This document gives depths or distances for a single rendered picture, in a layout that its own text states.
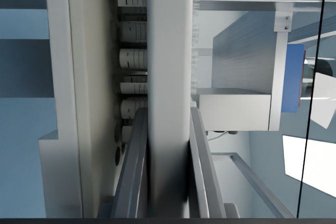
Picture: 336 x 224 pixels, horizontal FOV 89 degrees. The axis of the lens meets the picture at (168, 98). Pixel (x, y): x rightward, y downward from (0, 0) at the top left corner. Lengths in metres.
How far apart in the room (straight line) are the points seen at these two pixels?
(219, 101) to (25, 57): 0.65
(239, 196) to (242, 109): 4.01
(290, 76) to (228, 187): 3.85
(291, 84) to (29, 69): 0.84
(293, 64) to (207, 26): 3.96
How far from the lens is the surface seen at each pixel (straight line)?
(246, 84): 0.68
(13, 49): 0.79
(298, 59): 0.62
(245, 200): 4.55
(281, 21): 0.56
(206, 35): 4.38
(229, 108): 0.50
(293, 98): 0.62
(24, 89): 0.78
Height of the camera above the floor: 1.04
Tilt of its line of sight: 1 degrees up
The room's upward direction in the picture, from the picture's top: 90 degrees clockwise
